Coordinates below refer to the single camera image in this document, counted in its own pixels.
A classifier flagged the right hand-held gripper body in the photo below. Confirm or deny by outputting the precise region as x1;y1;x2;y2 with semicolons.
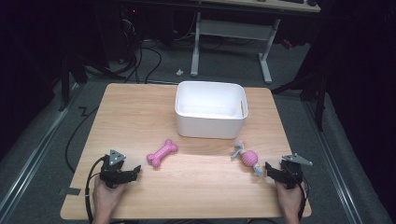
279;152;314;190

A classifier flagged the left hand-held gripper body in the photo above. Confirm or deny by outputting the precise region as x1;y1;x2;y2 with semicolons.
99;148;132;189

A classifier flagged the pink ball rope toy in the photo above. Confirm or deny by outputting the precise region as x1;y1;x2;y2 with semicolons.
231;140;264;177

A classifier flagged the pink bone toy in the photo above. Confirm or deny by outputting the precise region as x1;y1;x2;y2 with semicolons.
146;138;179;169

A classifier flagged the white plastic bin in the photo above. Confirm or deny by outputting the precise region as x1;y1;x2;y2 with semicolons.
174;80;249;140

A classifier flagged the person's left hand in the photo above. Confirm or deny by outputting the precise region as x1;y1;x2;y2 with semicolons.
92;176;127;218

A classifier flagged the person's right hand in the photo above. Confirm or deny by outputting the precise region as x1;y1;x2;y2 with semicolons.
275;181;306;218

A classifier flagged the grey tape piece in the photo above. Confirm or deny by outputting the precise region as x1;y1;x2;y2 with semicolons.
58;187;82;197

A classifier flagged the black metal stand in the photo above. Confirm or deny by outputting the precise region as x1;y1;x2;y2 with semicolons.
57;50;127;112
270;59;330;133

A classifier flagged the white-framed desk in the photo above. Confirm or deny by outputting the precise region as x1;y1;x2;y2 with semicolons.
190;0;322;85

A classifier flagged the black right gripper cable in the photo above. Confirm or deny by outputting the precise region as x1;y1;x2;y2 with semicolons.
297;181;312;221

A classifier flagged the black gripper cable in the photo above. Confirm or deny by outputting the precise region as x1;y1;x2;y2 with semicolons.
297;181;312;221
84;156;108;224

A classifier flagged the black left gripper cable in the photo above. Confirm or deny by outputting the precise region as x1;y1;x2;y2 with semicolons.
84;156;108;224

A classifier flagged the metal floor rail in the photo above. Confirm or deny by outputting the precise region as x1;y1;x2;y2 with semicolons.
302;98;365;224
0;83;80;220

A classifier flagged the black floor cable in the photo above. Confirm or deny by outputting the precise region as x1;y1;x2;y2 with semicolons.
64;105;100;174

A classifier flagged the bundle of black cables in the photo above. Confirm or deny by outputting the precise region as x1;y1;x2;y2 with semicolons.
120;8;163;84

